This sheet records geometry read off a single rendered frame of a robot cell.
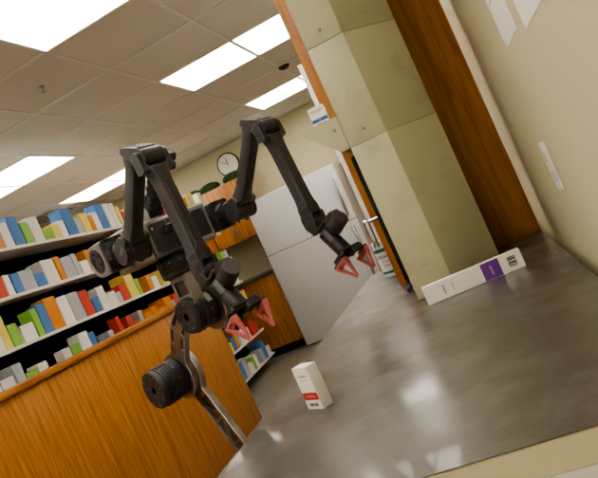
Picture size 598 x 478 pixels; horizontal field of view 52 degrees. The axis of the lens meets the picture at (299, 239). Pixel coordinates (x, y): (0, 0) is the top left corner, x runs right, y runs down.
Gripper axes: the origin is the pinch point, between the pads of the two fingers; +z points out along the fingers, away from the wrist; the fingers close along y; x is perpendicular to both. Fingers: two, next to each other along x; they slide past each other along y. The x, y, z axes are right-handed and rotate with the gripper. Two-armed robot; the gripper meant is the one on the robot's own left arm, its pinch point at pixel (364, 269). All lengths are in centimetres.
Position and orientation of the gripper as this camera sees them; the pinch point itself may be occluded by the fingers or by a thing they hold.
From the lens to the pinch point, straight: 206.3
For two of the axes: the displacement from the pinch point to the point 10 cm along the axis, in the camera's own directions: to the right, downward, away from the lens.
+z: 6.7, 6.6, -3.5
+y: 6.6, -3.0, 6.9
